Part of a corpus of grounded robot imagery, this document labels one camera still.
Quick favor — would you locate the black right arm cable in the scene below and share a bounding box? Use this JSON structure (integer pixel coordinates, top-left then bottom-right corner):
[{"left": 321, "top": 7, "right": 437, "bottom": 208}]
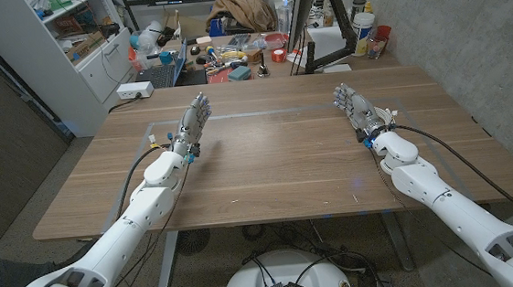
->
[{"left": 390, "top": 115, "right": 513, "bottom": 247}]

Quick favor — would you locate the white power strip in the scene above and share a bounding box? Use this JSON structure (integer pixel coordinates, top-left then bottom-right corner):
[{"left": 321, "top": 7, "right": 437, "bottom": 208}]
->
[{"left": 115, "top": 80, "right": 155, "bottom": 101}]

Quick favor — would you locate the red tape roll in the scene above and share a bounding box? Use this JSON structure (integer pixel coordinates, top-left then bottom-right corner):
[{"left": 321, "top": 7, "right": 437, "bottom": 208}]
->
[{"left": 270, "top": 48, "right": 289, "bottom": 64}]

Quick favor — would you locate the clear plastic bag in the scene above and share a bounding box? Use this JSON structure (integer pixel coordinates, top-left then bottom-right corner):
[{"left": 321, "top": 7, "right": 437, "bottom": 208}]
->
[{"left": 134, "top": 20, "right": 167, "bottom": 58}]

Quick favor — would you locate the white shelf cabinet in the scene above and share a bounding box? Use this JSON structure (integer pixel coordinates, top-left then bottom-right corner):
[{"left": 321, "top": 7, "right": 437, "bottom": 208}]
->
[{"left": 0, "top": 0, "right": 142, "bottom": 144}]

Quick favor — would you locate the cardboard box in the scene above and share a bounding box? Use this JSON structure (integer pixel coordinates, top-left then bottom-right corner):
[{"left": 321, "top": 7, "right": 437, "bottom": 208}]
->
[{"left": 62, "top": 30, "right": 108, "bottom": 63}]

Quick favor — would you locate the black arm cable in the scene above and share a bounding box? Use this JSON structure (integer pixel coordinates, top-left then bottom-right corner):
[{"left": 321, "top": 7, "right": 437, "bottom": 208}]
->
[
  {"left": 390, "top": 115, "right": 513, "bottom": 247},
  {"left": 109, "top": 143, "right": 176, "bottom": 219}
]

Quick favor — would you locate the black floor fan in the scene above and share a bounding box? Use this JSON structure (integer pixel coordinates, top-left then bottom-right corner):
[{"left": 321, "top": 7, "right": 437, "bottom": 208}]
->
[{"left": 175, "top": 228, "right": 213, "bottom": 257}]

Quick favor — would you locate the brown jacket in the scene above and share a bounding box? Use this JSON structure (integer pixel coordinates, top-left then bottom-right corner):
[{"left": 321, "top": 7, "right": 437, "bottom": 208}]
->
[{"left": 203, "top": 0, "right": 278, "bottom": 37}]

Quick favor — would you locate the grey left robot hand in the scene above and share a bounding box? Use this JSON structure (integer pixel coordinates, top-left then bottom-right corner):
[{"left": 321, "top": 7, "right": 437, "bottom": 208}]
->
[{"left": 166, "top": 90, "right": 216, "bottom": 160}]

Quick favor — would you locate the red bowl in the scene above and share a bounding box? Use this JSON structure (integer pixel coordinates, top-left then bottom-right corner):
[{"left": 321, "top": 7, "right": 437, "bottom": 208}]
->
[{"left": 263, "top": 31, "right": 290, "bottom": 50}]

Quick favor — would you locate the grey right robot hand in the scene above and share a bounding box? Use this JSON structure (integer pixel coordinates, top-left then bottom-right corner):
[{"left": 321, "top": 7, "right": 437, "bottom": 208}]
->
[{"left": 332, "top": 79, "right": 395, "bottom": 145}]

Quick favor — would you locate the white Ethernet cable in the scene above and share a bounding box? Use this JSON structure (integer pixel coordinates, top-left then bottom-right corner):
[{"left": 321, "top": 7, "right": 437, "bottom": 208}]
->
[{"left": 374, "top": 106, "right": 400, "bottom": 130}]

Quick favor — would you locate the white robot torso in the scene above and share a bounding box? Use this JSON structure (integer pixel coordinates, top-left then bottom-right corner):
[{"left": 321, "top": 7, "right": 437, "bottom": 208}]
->
[{"left": 219, "top": 244, "right": 355, "bottom": 287}]

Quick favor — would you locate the grey table leg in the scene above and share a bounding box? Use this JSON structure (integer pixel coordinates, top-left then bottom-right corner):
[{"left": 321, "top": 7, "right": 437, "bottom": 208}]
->
[
  {"left": 379, "top": 208, "right": 415, "bottom": 274},
  {"left": 154, "top": 230, "right": 185, "bottom": 287}
]

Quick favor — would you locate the black monitor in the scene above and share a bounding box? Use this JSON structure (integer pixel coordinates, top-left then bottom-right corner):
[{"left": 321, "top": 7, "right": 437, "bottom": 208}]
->
[{"left": 283, "top": 0, "right": 326, "bottom": 53}]

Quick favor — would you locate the teal box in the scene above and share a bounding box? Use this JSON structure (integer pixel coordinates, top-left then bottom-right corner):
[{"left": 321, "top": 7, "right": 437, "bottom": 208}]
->
[{"left": 227, "top": 64, "right": 253, "bottom": 82}]

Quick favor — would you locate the person's leg with dark shoe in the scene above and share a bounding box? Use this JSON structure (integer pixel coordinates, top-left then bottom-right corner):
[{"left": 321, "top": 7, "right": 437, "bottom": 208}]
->
[{"left": 0, "top": 238, "right": 100, "bottom": 287}]

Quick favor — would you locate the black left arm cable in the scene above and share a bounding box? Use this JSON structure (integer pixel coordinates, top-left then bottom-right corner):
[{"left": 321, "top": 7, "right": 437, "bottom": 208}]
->
[{"left": 109, "top": 143, "right": 176, "bottom": 219}]

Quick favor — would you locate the cluttered wooden desk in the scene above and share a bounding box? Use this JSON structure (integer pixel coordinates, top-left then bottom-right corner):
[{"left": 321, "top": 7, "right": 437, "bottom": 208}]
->
[{"left": 128, "top": 20, "right": 401, "bottom": 90}]

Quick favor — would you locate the white lidded canister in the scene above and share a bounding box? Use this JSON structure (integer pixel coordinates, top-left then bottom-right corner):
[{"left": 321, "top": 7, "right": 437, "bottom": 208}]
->
[{"left": 349, "top": 11, "right": 379, "bottom": 58}]

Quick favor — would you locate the black open laptop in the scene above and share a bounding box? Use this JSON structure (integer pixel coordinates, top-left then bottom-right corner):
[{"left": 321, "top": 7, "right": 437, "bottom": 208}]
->
[{"left": 131, "top": 38, "right": 191, "bottom": 90}]

